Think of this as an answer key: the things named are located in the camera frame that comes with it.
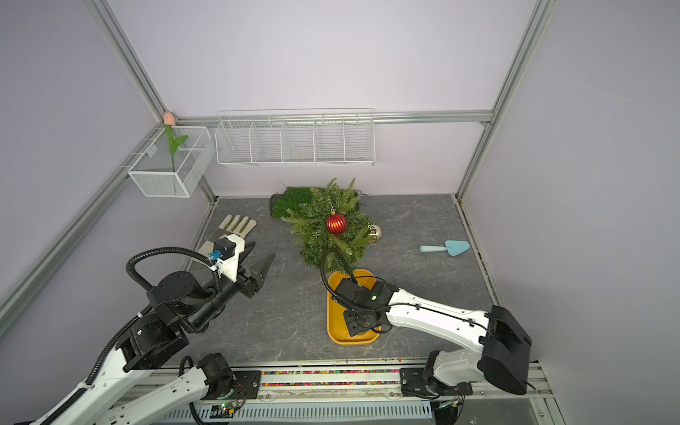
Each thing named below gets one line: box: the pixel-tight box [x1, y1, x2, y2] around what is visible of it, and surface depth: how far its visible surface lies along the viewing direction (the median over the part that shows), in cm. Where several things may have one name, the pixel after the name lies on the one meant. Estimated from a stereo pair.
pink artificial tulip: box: [163, 111, 189, 173], surface depth 92 cm
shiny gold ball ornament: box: [367, 224, 383, 244], surface depth 80 cm
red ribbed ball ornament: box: [325, 208, 348, 236], surface depth 71 cm
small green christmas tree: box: [279, 177, 374, 271], surface depth 74 cm
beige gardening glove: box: [196, 214, 257, 257], surface depth 111 cm
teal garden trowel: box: [418, 239, 471, 257], surface depth 104 cm
